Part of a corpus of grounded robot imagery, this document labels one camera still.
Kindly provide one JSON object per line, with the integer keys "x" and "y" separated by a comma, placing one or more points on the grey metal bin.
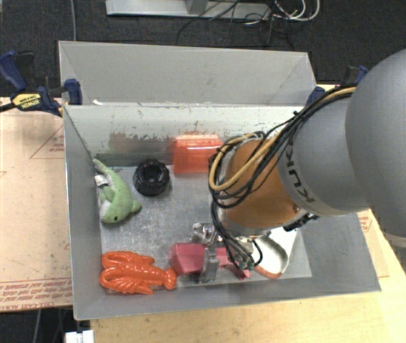
{"x": 174, "y": 213}

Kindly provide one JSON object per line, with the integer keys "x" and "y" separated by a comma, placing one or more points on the orange toy lobster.
{"x": 131, "y": 273}

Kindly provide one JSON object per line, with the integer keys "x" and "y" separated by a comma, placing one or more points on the black cylinder on white bracket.
{"x": 278, "y": 252}

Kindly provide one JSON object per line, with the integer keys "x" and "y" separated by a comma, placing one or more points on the green toy dolphin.
{"x": 117, "y": 198}

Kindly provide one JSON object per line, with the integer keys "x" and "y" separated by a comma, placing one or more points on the brown cardboard board, red print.
{"x": 31, "y": 209}

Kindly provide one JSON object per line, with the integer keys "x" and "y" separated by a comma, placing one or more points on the orange plastic box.
{"x": 192, "y": 155}

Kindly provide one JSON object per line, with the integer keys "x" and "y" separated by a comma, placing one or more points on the red-brown flat block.
{"x": 187, "y": 259}

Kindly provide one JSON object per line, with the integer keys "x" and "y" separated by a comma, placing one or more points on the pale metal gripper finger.
{"x": 204, "y": 231}
{"x": 210, "y": 264}

